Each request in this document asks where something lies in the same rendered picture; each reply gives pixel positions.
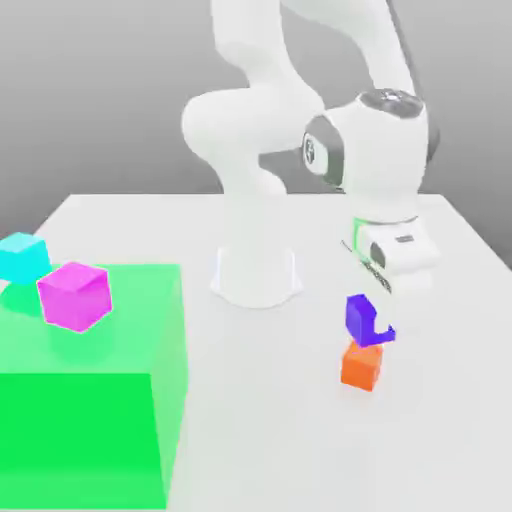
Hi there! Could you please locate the small cyan cube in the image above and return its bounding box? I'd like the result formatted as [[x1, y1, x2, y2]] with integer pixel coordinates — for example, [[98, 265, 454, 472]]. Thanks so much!
[[0, 231, 54, 286]]

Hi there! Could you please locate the small orange cube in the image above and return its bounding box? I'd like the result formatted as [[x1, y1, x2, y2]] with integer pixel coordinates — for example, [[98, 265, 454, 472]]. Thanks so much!
[[340, 342, 384, 393]]

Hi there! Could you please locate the large green box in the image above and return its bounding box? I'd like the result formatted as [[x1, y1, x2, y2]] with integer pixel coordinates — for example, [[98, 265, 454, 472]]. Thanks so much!
[[0, 262, 190, 512]]

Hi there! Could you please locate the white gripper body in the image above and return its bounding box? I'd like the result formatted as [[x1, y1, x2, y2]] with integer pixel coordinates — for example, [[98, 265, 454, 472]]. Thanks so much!
[[340, 238, 435, 305]]

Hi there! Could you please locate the small magenta cube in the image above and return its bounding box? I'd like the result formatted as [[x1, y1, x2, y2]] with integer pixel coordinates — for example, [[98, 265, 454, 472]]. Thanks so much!
[[36, 261, 114, 334]]

